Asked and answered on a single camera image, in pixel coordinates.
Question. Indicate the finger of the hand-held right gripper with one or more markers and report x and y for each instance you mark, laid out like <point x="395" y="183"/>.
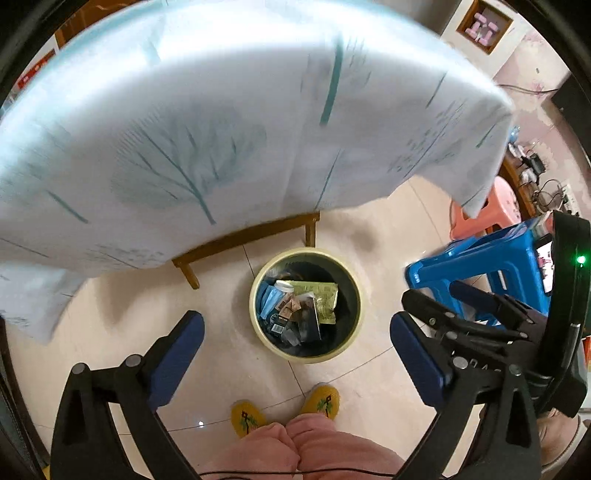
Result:
<point x="471" y="294"/>
<point x="429" y="307"/>

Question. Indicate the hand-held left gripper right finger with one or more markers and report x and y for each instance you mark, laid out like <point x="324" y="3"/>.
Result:
<point x="415" y="364"/>

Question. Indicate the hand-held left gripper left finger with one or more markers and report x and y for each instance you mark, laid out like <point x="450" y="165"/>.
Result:
<point x="178" y="364"/>

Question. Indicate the yellow rimmed trash bin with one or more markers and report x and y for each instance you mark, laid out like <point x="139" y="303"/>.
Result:
<point x="258" y="332"/>

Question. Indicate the yellow-green paper packet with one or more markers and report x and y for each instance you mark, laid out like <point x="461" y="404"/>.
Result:
<point x="321" y="297"/>

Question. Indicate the dark green small box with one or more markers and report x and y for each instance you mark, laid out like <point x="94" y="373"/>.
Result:
<point x="278" y="323"/>

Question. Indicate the blue face mask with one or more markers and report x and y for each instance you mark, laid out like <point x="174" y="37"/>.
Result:
<point x="268" y="300"/>

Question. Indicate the black wrapper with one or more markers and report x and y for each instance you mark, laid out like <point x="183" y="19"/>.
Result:
<point x="304" y="327"/>

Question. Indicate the person's right forearm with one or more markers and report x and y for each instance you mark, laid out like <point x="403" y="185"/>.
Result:
<point x="561" y="436"/>

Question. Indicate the blue plastic stool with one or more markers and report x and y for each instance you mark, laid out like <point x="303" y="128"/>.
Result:
<point x="489" y="254"/>

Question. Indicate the smartphone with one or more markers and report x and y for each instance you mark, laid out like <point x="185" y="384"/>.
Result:
<point x="545" y="265"/>

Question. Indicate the yellow slipper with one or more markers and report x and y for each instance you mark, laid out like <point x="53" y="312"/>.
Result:
<point x="323" y="401"/>
<point x="247" y="417"/>

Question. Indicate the pink plastic stool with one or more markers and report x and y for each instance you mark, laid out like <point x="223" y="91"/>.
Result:
<point x="498" y="203"/>

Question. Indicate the long wooden cabinet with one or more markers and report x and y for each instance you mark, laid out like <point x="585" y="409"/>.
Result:
<point x="517" y="184"/>

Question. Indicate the person's pink trousers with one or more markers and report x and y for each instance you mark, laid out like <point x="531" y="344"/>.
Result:
<point x="314" y="447"/>

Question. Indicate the black flat screen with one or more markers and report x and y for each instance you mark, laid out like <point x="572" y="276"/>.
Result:
<point x="572" y="110"/>

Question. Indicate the tree print tablecloth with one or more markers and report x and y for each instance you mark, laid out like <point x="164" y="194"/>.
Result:
<point x="207" y="115"/>

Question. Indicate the wooden box with pink items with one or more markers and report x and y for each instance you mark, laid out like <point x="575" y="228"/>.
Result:
<point x="485" y="23"/>

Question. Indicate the red cardboard box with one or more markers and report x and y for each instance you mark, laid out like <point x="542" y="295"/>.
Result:
<point x="37" y="69"/>

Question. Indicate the wooden table frame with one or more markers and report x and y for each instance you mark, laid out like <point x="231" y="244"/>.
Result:
<point x="240" y="242"/>

